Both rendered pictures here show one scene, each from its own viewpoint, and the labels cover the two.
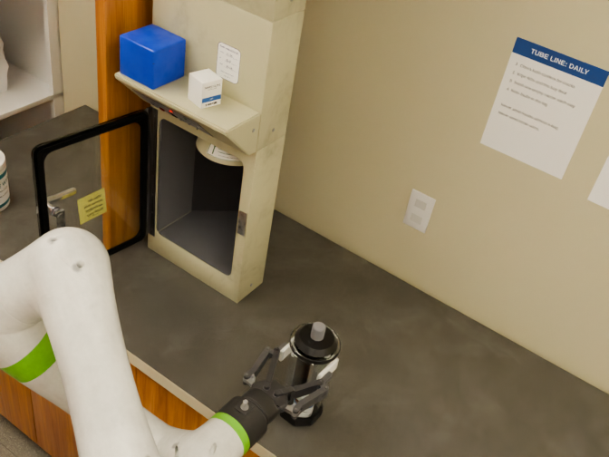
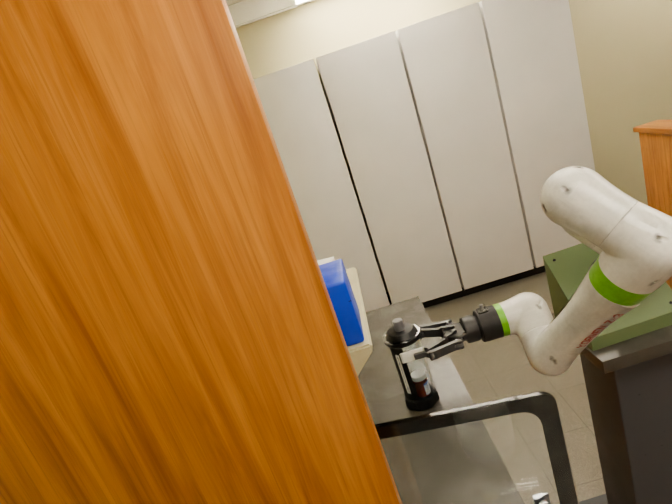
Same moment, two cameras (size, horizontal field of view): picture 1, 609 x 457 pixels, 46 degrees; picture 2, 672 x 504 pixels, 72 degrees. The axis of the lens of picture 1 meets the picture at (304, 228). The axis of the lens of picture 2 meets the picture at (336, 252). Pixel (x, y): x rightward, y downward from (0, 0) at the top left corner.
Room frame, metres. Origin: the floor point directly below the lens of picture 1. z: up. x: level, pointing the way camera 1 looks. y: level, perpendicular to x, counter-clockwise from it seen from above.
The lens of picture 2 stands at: (1.62, 0.96, 1.80)
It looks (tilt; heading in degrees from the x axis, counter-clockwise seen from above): 16 degrees down; 246
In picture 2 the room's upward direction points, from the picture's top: 19 degrees counter-clockwise
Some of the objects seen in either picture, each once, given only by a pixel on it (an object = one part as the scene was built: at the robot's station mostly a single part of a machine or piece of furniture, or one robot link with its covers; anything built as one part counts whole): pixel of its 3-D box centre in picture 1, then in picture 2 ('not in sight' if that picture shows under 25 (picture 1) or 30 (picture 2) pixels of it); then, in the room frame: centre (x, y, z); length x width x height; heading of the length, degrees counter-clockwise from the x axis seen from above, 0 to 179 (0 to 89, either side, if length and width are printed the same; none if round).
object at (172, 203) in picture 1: (227, 179); not in sight; (1.53, 0.22, 1.19); 0.26 x 0.24 x 0.35; 62
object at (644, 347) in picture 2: not in sight; (622, 325); (0.41, 0.14, 0.92); 0.32 x 0.32 x 0.04; 64
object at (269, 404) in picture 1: (265, 400); (460, 331); (0.91, 0.01, 1.13); 0.09 x 0.08 x 0.07; 150
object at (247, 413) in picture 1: (241, 422); (486, 322); (0.84, 0.05, 1.13); 0.09 x 0.06 x 0.12; 60
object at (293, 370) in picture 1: (307, 374); (411, 365); (1.05, -0.07, 1.06); 0.11 x 0.11 x 0.21
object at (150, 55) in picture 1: (152, 56); (318, 308); (1.42, 0.39, 1.56); 0.10 x 0.10 x 0.09; 62
